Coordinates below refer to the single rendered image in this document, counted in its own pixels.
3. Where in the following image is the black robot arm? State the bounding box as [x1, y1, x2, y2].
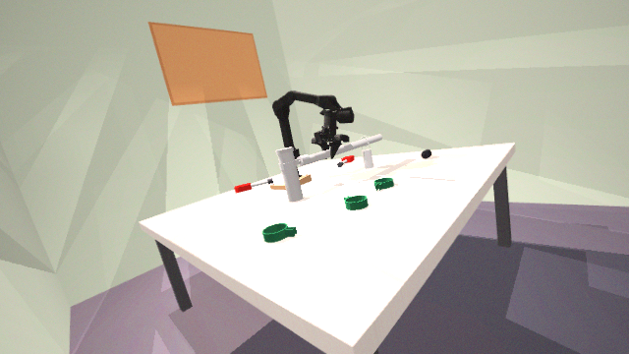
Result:
[272, 90, 354, 159]

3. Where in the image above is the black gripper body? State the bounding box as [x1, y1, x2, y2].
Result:
[312, 123, 350, 145]

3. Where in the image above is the green ring band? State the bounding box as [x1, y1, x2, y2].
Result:
[344, 195, 369, 210]
[261, 223, 298, 243]
[374, 178, 394, 191]

